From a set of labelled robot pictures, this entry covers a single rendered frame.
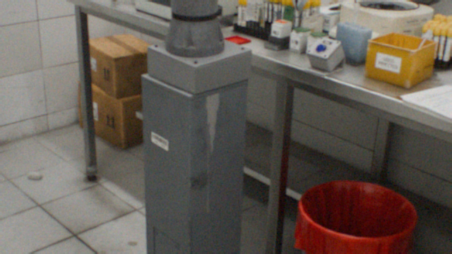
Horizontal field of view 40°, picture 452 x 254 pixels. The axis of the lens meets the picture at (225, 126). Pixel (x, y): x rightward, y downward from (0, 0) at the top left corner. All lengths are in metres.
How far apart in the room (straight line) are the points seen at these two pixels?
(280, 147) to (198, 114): 0.43
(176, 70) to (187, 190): 0.31
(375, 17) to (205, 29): 0.61
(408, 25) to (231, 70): 0.63
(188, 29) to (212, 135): 0.28
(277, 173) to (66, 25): 1.83
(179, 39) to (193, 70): 0.10
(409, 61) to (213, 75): 0.49
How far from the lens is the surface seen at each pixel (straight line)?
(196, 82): 1.47
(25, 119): 3.44
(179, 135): 1.55
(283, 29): 1.86
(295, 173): 2.44
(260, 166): 2.47
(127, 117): 3.18
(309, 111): 2.65
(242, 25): 2.03
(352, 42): 1.78
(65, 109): 3.53
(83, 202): 2.79
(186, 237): 1.67
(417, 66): 1.63
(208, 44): 1.51
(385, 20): 1.90
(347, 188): 2.05
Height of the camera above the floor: 1.39
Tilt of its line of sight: 23 degrees down
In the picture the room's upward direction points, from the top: 2 degrees clockwise
